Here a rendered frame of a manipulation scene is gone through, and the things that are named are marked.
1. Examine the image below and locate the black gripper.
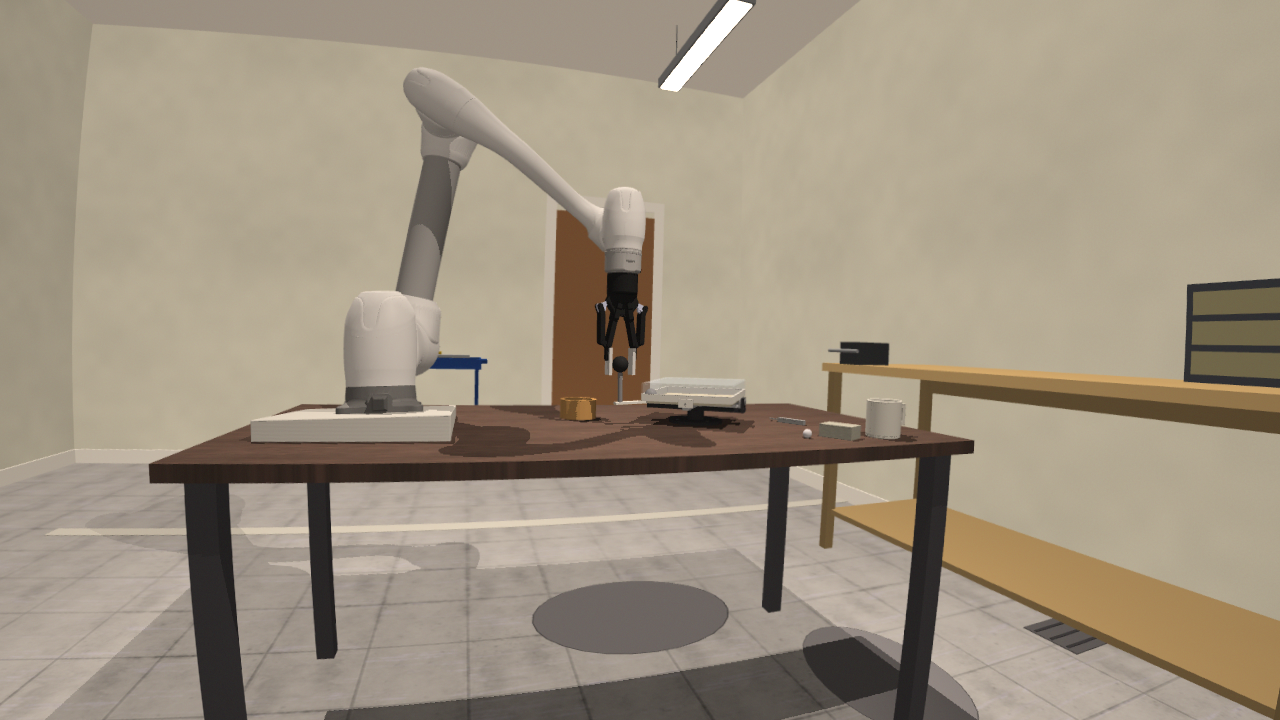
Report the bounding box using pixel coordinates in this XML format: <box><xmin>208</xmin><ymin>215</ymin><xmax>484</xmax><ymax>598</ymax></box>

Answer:
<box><xmin>595</xmin><ymin>272</ymin><xmax>648</xmax><ymax>375</ymax></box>

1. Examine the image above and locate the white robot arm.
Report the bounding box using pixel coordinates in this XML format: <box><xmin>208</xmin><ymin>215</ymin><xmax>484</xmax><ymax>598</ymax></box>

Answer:
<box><xmin>337</xmin><ymin>67</ymin><xmax>646</xmax><ymax>414</ymax></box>

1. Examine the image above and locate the white mug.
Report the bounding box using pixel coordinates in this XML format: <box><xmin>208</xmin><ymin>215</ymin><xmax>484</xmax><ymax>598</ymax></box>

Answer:
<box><xmin>865</xmin><ymin>398</ymin><xmax>906</xmax><ymax>439</ymax></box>

